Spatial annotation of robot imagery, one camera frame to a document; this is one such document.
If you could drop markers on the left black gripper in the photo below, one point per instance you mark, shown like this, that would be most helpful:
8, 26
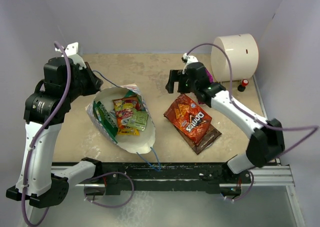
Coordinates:
95, 83

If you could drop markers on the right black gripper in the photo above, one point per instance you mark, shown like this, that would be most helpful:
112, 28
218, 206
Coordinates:
176, 76

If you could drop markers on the purple snack bag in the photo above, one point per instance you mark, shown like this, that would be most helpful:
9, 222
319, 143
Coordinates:
209, 76

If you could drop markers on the red Doritos bag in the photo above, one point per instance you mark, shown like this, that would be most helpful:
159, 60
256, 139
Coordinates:
188, 117

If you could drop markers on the colourful candy bag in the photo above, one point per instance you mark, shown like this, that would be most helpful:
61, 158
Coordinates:
124, 109

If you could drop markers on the brown chocolate snack bag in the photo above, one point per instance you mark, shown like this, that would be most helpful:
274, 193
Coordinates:
208, 139

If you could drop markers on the blue checkered paper bag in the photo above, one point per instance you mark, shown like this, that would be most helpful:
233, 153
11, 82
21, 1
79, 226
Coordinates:
142, 144

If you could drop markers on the dark green snack bag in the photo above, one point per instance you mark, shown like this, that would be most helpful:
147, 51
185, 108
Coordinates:
104, 118

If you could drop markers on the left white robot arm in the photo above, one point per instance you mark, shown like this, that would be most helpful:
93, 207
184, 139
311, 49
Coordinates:
37, 184

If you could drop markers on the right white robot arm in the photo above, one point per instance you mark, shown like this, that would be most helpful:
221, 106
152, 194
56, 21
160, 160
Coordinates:
266, 140

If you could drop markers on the teal mint candy bag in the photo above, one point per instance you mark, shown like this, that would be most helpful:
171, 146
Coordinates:
130, 93

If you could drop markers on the green snack pack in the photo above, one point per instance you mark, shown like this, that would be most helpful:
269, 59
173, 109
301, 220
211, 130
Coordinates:
139, 119

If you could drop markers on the red black button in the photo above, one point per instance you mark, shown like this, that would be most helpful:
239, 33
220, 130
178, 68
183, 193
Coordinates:
242, 86

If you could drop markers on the white cylindrical container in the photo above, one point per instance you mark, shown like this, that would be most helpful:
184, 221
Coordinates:
242, 51

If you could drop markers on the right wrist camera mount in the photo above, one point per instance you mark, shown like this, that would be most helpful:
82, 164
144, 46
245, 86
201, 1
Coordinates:
188, 59

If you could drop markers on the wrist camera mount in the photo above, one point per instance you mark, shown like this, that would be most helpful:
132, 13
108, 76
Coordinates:
188, 59
74, 51

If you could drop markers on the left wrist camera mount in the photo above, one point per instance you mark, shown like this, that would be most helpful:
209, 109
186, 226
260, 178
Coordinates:
74, 51

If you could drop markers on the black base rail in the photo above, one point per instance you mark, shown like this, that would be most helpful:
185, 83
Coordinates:
208, 177

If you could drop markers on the aluminium frame rail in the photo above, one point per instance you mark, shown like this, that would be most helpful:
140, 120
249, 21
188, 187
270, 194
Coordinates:
273, 176

